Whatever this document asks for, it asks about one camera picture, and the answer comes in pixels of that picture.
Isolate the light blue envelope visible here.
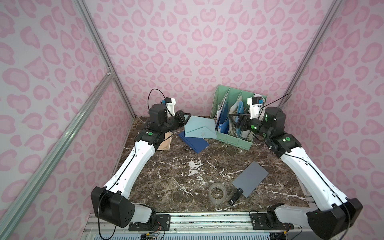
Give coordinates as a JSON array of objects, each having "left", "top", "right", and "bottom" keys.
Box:
[{"left": 185, "top": 116, "right": 217, "bottom": 139}]

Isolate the cream letter paper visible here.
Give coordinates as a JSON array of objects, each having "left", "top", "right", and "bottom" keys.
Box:
[{"left": 158, "top": 132, "right": 172, "bottom": 151}]

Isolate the dark blue envelope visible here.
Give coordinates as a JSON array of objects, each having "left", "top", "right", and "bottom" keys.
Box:
[{"left": 179, "top": 131, "right": 210, "bottom": 154}]

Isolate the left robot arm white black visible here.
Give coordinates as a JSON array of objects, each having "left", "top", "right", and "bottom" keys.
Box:
[{"left": 91, "top": 104, "right": 192, "bottom": 228}]

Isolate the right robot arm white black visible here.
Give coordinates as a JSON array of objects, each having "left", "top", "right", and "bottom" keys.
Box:
[{"left": 229, "top": 107, "right": 363, "bottom": 240}]

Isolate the grey envelope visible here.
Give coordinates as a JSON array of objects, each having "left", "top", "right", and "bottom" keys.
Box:
[{"left": 232, "top": 161, "right": 269, "bottom": 198}]

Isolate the blue folder in organizer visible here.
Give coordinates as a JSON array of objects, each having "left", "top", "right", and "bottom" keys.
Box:
[{"left": 218, "top": 100, "right": 244, "bottom": 136}]

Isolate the green file organizer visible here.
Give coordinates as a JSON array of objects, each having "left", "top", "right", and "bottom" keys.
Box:
[{"left": 210, "top": 85, "right": 267, "bottom": 150}]

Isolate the clear tape roll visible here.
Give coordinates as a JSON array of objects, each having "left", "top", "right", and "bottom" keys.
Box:
[{"left": 208, "top": 183, "right": 227, "bottom": 205}]

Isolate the small black stapler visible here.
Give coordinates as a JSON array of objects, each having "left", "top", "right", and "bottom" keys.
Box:
[{"left": 228, "top": 188, "right": 244, "bottom": 207}]

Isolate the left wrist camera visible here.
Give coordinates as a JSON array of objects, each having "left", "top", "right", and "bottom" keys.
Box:
[{"left": 162, "top": 97, "right": 176, "bottom": 117}]

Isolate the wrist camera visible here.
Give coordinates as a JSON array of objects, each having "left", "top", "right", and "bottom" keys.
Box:
[
  {"left": 162, "top": 97, "right": 176, "bottom": 117},
  {"left": 247, "top": 95, "right": 265, "bottom": 120}
]

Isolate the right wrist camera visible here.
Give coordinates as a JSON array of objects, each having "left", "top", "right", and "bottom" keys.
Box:
[{"left": 247, "top": 95, "right": 265, "bottom": 120}]

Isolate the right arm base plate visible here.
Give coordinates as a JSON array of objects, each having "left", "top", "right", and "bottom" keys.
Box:
[{"left": 249, "top": 212, "right": 294, "bottom": 231}]

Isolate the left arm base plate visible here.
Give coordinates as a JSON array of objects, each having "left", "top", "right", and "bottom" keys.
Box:
[{"left": 128, "top": 214, "right": 171, "bottom": 232}]

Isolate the aluminium rail front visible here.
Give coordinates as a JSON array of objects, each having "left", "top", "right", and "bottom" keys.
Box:
[{"left": 82, "top": 211, "right": 318, "bottom": 240}]

